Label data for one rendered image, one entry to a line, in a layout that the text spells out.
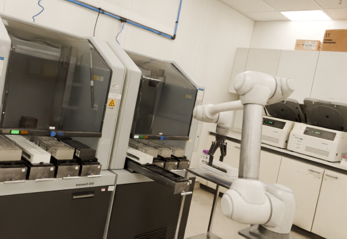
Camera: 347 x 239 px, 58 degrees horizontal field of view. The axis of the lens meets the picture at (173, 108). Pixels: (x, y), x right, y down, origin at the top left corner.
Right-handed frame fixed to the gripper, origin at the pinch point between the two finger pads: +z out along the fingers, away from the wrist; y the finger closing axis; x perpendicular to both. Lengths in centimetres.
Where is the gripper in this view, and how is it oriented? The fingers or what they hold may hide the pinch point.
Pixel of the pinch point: (215, 162)
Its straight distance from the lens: 226.1
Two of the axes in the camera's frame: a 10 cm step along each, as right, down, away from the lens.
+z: -1.9, 9.8, 0.5
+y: 7.5, 1.1, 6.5
